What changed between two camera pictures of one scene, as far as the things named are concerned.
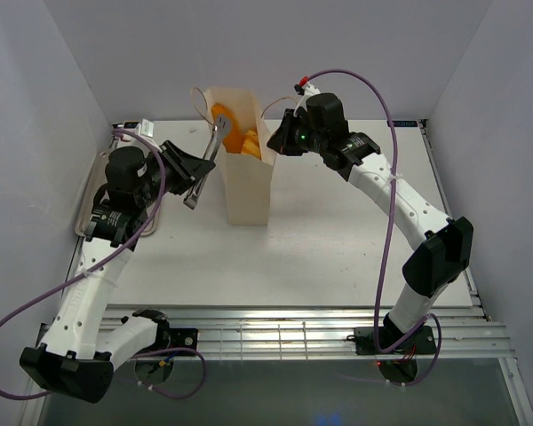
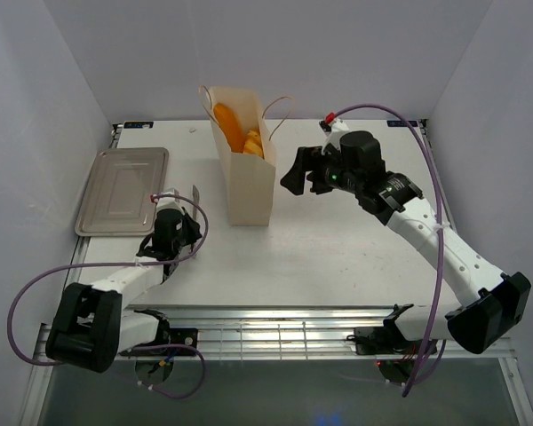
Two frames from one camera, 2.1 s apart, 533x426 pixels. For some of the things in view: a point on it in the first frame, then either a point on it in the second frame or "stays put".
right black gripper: (281, 141) -> (308, 159)
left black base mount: (184, 338) stays put
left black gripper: (192, 167) -> (194, 232)
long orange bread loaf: (233, 140) stays put
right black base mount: (420, 342) stays put
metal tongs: (221, 126) -> (196, 215)
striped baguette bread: (250, 145) stays put
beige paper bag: (248, 180) stays put
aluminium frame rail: (461, 332) stays put
